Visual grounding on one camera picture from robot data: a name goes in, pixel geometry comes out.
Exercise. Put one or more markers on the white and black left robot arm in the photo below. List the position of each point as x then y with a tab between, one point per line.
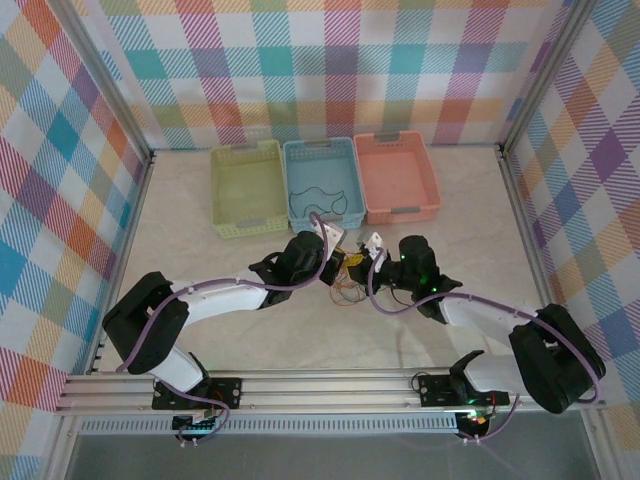
220	300

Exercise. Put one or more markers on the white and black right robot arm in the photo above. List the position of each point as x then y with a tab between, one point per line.
480	315

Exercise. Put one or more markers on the green plastic basket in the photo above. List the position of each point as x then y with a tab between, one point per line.
245	190

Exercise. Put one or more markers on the blue plastic basket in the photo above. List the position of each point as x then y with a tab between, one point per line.
322	170

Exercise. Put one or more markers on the pink plastic basket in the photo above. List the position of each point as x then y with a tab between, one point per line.
395	175

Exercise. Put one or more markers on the right controller board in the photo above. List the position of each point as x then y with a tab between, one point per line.
475	419

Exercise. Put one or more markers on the controller board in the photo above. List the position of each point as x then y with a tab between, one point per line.
475	419
197	425

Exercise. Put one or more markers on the left controller board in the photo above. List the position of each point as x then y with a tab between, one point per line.
197	425

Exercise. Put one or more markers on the aluminium side rail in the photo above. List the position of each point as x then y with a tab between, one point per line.
135	240
522	220

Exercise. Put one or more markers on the aluminium mounting rail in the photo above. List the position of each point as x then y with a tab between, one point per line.
325	390

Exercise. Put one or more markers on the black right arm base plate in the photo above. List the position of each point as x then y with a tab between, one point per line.
435	390

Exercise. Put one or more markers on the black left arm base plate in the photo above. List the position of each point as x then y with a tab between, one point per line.
227	392

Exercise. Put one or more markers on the aluminium frame post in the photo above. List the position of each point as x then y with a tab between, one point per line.
107	82
545	80

